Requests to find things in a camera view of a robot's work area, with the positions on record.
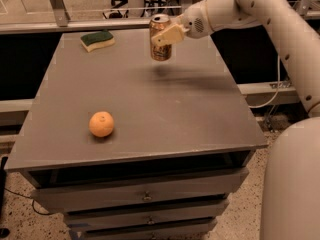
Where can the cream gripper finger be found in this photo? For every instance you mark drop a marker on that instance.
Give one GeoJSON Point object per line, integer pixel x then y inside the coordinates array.
{"type": "Point", "coordinates": [172, 34]}

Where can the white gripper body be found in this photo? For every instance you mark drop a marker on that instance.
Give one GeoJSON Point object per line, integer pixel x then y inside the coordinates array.
{"type": "Point", "coordinates": [195, 24]}

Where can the orange soda can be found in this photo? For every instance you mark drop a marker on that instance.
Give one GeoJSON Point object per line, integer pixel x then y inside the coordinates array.
{"type": "Point", "coordinates": [159, 49]}

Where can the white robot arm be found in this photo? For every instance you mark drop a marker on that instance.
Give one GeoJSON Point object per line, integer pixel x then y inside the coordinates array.
{"type": "Point", "coordinates": [291, 196]}

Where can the green and yellow sponge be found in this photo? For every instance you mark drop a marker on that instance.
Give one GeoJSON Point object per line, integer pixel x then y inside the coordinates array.
{"type": "Point", "coordinates": [97, 40]}

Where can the grey drawer cabinet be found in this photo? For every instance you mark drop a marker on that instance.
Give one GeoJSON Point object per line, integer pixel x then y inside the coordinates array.
{"type": "Point", "coordinates": [185, 115]}

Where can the metal railing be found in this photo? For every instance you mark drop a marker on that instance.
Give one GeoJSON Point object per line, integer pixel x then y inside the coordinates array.
{"type": "Point", "coordinates": [36, 16]}

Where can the orange fruit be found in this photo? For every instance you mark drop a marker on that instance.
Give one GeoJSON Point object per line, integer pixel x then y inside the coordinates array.
{"type": "Point", "coordinates": [101, 124]}

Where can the top grey drawer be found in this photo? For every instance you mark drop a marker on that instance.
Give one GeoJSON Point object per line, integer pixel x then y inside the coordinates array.
{"type": "Point", "coordinates": [148, 190]}

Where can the grey drawer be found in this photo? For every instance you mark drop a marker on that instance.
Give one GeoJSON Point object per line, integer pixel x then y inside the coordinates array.
{"type": "Point", "coordinates": [148, 190]}
{"type": "Point", "coordinates": [146, 214]}
{"type": "Point", "coordinates": [157, 231]}

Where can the middle grey drawer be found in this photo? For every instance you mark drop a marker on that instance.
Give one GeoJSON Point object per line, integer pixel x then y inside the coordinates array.
{"type": "Point", "coordinates": [146, 214]}

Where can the bottom grey drawer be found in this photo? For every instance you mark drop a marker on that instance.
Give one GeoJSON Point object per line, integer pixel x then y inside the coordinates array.
{"type": "Point", "coordinates": [157, 231]}

